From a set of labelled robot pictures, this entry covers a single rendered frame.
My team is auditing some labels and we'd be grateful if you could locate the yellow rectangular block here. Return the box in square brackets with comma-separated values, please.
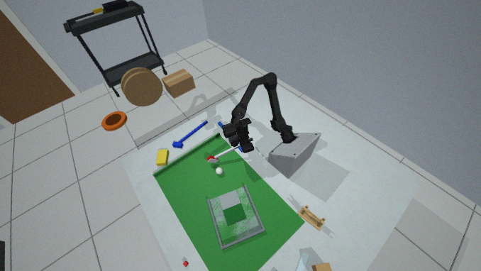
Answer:
[156, 149, 169, 166]

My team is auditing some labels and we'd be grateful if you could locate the green putting mat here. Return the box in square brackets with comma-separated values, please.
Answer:
[155, 136, 305, 271]

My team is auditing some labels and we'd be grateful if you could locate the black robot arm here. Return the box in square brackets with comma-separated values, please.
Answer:
[222, 72, 296, 147]

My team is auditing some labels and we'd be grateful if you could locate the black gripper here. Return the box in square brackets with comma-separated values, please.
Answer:
[238, 131, 254, 153]

